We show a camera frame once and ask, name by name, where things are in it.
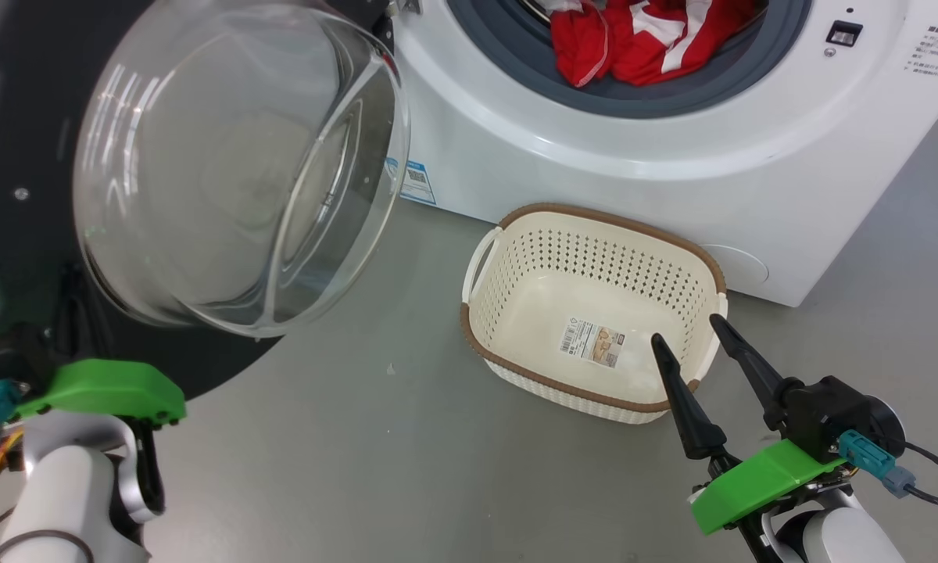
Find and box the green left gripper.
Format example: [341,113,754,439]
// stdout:
[16,358,187,428]

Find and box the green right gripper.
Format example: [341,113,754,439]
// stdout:
[651,314,850,537]

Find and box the black round glass washer door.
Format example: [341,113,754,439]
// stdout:
[0,0,412,401]

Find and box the red and white garment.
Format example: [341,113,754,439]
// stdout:
[550,0,768,88]

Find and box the product label sticker with barcode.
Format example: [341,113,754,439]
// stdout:
[559,316,627,369]

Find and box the cream perforated laundry basket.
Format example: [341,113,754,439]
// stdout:
[460,202,729,425]

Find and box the white front-load washing machine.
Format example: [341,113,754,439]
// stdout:
[383,0,938,308]

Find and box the blue energy label sticker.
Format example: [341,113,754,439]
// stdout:
[385,156,438,206]

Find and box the right camera cable teal plug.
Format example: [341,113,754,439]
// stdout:
[838,429,938,511]

